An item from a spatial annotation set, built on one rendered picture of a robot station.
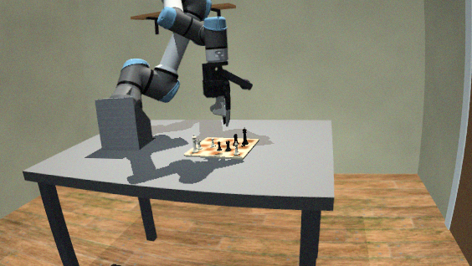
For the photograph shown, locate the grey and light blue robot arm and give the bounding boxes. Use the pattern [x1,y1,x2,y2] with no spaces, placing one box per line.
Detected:
[109,0,228,108]

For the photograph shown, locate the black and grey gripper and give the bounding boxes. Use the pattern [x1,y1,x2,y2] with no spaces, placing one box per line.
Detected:
[202,61,231,127]

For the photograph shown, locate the brown and cream chessboard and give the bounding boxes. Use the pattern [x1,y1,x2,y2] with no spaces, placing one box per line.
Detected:
[184,137,259,160]

